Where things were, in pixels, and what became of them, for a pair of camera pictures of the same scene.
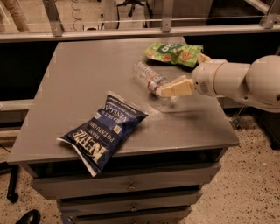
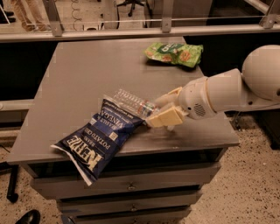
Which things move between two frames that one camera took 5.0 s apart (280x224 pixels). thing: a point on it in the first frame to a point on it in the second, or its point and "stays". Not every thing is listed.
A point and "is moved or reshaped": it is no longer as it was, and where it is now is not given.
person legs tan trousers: (14, 7) to (32, 15)
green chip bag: (181, 53) stays
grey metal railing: (269, 24) stays
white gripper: (205, 76) to (192, 98)
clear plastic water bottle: (150, 79) to (133, 103)
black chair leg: (11, 194) stays
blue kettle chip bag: (99, 137) is moved or reshaped
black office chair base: (133, 3) stays
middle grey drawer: (97, 205) stays
